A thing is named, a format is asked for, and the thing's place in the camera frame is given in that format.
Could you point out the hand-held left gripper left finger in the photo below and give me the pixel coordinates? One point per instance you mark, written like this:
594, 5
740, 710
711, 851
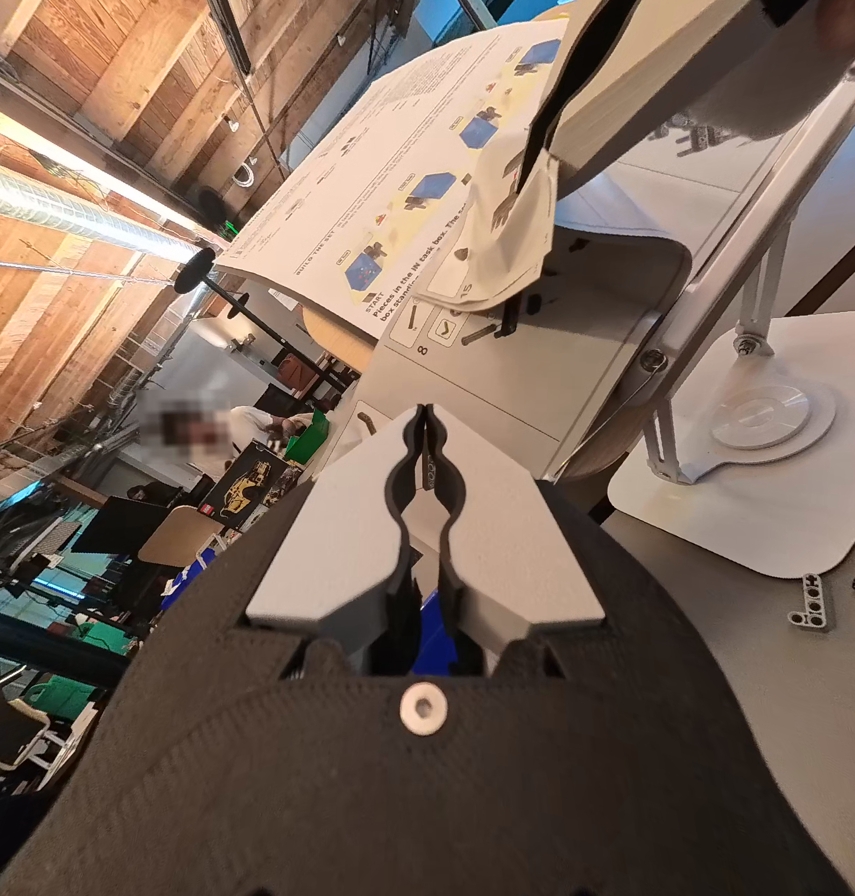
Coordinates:
322, 560

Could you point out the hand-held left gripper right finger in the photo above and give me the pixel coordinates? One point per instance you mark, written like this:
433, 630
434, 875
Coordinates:
525, 560

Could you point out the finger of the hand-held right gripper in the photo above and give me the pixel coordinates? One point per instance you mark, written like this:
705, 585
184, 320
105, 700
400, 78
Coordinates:
679, 70
574, 42

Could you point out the small black toy beam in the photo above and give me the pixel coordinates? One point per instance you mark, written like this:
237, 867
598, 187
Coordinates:
429, 465

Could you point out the grey desk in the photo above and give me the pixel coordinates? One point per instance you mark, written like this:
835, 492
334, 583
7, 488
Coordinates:
784, 700

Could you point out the yellow vehicle toy set box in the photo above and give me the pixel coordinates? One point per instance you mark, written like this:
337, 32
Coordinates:
249, 486

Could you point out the green box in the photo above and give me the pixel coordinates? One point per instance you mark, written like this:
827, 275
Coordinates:
308, 437

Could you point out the small blue bin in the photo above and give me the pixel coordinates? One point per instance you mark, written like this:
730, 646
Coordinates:
179, 591

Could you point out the black monitor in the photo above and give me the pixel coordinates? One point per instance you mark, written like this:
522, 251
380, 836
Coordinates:
119, 525

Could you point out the white book stand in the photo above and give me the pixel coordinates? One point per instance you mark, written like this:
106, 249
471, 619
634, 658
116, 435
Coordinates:
784, 504

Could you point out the green panel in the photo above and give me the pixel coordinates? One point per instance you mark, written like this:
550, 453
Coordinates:
70, 693

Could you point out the printed instruction sheet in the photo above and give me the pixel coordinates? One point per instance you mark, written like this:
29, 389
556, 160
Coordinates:
343, 210

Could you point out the small grey toy beam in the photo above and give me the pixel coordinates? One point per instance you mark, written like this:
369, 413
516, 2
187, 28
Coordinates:
812, 600

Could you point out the black boom microphone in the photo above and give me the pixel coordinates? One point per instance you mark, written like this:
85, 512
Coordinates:
193, 269

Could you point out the silver ventilation duct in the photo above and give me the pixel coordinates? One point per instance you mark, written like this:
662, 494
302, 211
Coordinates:
84, 210

